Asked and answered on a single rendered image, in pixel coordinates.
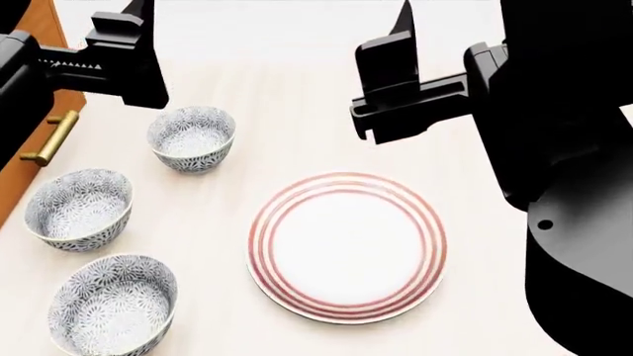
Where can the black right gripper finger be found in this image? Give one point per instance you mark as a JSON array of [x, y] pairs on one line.
[[390, 63]]

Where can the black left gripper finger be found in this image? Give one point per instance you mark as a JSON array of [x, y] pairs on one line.
[[141, 74]]

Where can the blue floral patterned bowl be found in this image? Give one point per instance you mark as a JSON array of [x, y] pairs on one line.
[[79, 209], [190, 139], [111, 304]]

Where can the white plate with red rings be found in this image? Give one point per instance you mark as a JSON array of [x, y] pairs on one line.
[[346, 248]]

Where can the orange wooden cabinet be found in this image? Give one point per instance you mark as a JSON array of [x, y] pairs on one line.
[[12, 189]]

